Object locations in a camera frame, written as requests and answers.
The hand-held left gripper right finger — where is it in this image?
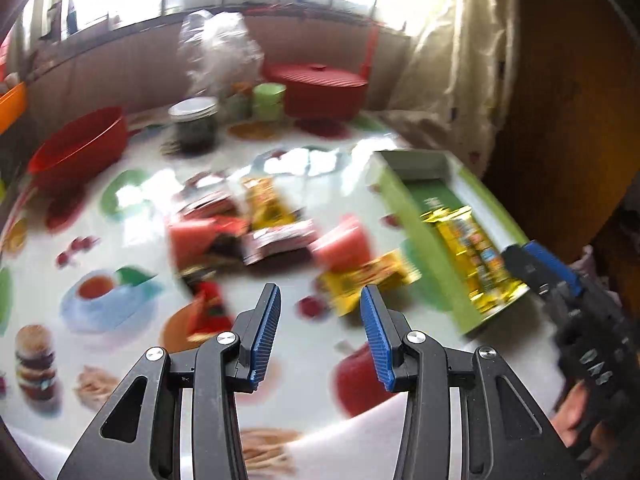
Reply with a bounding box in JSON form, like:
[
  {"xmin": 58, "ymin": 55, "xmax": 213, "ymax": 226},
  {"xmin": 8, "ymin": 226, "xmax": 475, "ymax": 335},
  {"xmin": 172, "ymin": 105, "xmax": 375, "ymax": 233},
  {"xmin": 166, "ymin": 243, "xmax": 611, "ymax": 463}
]
[{"xmin": 360, "ymin": 284, "xmax": 586, "ymax": 480}]

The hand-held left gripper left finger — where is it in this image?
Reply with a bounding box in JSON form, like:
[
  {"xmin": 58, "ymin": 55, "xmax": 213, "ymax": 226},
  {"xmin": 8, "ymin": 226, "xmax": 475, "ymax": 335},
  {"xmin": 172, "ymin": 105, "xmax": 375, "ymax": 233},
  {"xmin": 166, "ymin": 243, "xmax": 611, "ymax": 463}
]
[{"xmin": 57, "ymin": 283, "xmax": 282, "ymax": 480}]

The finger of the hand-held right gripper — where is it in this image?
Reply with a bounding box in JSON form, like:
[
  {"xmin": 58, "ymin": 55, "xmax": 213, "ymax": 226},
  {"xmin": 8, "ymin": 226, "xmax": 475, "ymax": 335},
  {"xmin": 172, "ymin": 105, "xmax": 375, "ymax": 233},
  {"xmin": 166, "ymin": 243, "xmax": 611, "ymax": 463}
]
[
  {"xmin": 525, "ymin": 240, "xmax": 583, "ymax": 297},
  {"xmin": 501, "ymin": 245, "xmax": 551, "ymax": 297}
]

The gold snack packet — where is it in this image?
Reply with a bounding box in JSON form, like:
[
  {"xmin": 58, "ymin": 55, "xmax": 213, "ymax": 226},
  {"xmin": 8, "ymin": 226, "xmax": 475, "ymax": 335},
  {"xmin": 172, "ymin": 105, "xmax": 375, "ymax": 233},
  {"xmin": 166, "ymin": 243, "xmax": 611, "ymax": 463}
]
[
  {"xmin": 420, "ymin": 205, "xmax": 501, "ymax": 271},
  {"xmin": 460, "ymin": 255, "xmax": 532, "ymax": 317}
]

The small red snack packet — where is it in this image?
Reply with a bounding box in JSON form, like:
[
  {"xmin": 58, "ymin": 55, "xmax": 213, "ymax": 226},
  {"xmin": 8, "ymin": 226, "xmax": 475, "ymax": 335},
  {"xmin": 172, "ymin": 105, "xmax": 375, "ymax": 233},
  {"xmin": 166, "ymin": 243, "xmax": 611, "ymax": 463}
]
[{"xmin": 180, "ymin": 267, "xmax": 233, "ymax": 343}]

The yellow snack packet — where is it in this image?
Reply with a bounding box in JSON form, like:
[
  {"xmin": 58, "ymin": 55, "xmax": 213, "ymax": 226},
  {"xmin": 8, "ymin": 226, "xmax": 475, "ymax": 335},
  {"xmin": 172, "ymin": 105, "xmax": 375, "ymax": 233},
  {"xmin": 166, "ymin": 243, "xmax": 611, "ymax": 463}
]
[
  {"xmin": 241, "ymin": 176, "xmax": 306, "ymax": 231},
  {"xmin": 317, "ymin": 250, "xmax": 421, "ymax": 316}
]

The white and brown snack packet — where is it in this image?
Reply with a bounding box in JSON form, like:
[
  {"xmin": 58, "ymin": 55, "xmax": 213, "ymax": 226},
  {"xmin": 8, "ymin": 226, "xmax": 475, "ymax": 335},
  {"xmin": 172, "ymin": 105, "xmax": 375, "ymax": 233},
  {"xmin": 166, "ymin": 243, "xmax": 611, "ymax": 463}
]
[{"xmin": 242, "ymin": 220, "xmax": 318, "ymax": 266}]

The pink jelly cup red lid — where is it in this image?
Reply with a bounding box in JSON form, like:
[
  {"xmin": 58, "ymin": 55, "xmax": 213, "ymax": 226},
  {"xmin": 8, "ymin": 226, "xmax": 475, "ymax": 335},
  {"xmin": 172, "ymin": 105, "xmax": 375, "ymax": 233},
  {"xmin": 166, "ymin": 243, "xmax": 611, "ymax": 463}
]
[
  {"xmin": 310, "ymin": 214, "xmax": 373, "ymax": 273},
  {"xmin": 167, "ymin": 217, "xmax": 236, "ymax": 266}
]

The green cardboard box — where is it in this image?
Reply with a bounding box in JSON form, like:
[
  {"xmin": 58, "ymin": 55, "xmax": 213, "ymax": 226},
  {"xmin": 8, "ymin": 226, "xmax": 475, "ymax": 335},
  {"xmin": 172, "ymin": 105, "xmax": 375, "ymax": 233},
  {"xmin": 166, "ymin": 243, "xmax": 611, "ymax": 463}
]
[{"xmin": 372, "ymin": 150, "xmax": 533, "ymax": 337}]

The person's right hand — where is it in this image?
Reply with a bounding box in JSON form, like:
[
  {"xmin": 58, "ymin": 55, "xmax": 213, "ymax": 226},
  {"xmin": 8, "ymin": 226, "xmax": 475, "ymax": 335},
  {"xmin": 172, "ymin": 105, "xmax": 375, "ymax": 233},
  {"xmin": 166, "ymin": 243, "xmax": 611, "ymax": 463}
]
[{"xmin": 550, "ymin": 382, "xmax": 593, "ymax": 448}]

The glossy printed table cover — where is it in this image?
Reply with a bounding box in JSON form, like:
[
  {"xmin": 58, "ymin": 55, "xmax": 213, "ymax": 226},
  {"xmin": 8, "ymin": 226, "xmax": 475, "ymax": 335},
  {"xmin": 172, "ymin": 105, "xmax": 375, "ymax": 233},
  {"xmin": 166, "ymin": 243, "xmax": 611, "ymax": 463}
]
[{"xmin": 0, "ymin": 107, "xmax": 566, "ymax": 480}]

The brown wooden cabinet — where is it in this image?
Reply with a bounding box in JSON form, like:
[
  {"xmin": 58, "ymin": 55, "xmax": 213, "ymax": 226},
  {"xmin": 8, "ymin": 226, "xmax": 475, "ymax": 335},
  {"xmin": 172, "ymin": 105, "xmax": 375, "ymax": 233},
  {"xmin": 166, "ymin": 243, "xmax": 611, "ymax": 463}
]
[{"xmin": 482, "ymin": 0, "xmax": 640, "ymax": 271}]

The glass jar with white lid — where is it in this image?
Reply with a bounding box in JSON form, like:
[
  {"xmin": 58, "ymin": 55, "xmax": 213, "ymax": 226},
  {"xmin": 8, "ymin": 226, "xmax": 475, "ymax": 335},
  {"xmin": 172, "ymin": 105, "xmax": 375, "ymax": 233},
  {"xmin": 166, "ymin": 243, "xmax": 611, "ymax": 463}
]
[{"xmin": 167, "ymin": 97, "xmax": 221, "ymax": 155}]

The cream patterned curtain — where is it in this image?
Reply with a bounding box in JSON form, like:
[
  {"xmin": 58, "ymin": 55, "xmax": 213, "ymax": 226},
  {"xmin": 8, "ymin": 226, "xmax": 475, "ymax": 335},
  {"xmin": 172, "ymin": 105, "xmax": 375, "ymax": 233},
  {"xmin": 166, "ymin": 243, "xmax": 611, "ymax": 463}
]
[{"xmin": 385, "ymin": 0, "xmax": 521, "ymax": 181}]

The green lidded jar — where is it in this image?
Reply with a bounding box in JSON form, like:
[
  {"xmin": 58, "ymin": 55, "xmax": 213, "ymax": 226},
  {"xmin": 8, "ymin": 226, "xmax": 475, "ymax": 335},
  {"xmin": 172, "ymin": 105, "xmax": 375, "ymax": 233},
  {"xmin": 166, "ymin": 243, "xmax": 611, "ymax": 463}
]
[{"xmin": 251, "ymin": 82, "xmax": 287, "ymax": 122}]

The red plastic basin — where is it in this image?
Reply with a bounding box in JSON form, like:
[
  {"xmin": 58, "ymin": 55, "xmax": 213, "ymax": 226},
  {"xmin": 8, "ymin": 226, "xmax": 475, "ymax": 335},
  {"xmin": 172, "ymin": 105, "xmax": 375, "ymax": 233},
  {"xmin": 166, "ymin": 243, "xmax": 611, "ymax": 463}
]
[{"xmin": 27, "ymin": 106, "xmax": 130, "ymax": 196}]

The clear plastic bag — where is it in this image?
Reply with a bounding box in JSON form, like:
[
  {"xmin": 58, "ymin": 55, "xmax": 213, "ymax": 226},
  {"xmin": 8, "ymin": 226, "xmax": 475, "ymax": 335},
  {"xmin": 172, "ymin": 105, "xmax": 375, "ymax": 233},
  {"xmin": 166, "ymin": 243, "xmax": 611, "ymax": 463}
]
[{"xmin": 177, "ymin": 10, "xmax": 266, "ymax": 101}]

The orange box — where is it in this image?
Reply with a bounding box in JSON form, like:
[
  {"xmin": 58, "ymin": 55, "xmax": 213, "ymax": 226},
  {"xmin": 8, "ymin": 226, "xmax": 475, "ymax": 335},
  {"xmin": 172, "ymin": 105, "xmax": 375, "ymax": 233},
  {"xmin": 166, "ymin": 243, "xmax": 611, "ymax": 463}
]
[{"xmin": 0, "ymin": 82, "xmax": 28, "ymax": 136}]

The red lidded basket with handle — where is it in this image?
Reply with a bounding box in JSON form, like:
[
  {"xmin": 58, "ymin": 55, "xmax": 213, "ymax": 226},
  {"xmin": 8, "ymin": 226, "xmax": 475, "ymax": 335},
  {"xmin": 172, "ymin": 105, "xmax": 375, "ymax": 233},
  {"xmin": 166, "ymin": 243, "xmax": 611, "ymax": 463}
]
[{"xmin": 262, "ymin": 25, "xmax": 381, "ymax": 122}]

